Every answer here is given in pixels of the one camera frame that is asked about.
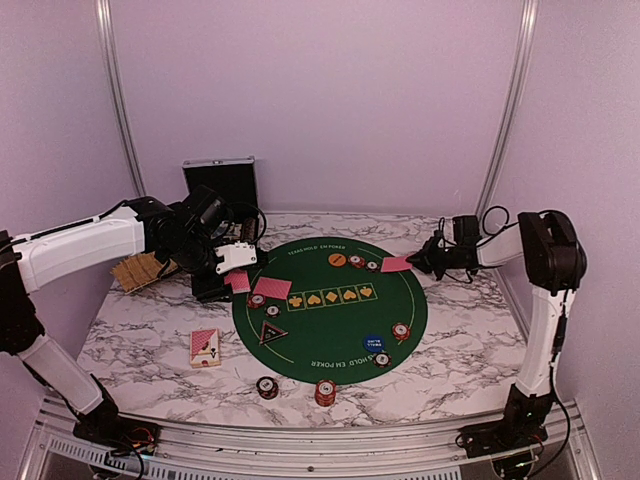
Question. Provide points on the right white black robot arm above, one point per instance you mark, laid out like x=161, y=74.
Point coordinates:
x=555, y=264

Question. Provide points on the left aluminium frame post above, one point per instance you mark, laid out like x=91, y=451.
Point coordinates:
x=110, y=56

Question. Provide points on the round green poker mat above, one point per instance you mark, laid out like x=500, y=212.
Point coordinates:
x=329, y=310

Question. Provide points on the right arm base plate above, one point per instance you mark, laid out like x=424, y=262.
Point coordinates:
x=495, y=437

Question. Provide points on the right aluminium frame post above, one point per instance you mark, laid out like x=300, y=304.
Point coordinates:
x=515, y=91

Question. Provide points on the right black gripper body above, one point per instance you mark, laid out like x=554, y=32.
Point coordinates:
x=447, y=259

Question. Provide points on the woven bamboo tray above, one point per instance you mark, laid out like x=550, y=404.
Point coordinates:
x=138, y=271

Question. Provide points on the red card top seat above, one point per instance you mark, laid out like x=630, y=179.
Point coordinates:
x=395, y=264

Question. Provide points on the black triangular all-in button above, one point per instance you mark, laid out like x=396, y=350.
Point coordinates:
x=271, y=332

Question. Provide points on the dark brown poker chip stack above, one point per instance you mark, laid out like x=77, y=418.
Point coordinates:
x=267, y=387

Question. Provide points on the red poker chip stack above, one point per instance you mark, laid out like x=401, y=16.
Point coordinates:
x=325, y=393

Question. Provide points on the playing card box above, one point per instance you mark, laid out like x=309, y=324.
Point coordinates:
x=204, y=348

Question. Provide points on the aluminium poker chip case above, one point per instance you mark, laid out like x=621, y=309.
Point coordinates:
x=234, y=179

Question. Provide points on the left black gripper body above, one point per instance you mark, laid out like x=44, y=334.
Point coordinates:
x=205, y=290

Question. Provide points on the orange round blind button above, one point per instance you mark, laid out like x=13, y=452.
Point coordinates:
x=337, y=260

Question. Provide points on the red playing card deck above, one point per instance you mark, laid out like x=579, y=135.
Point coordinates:
x=238, y=280

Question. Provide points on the red card seat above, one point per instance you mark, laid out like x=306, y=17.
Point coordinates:
x=273, y=288
x=395, y=264

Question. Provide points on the blue round blind button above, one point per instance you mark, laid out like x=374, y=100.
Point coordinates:
x=374, y=343

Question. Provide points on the aluminium frame post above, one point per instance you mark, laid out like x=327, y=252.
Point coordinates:
x=515, y=91
x=110, y=56

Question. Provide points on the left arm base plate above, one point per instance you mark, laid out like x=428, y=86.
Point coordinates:
x=122, y=434

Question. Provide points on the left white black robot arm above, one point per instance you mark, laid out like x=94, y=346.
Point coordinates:
x=181, y=232

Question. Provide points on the red chips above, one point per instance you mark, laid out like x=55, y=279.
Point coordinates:
x=255, y=301

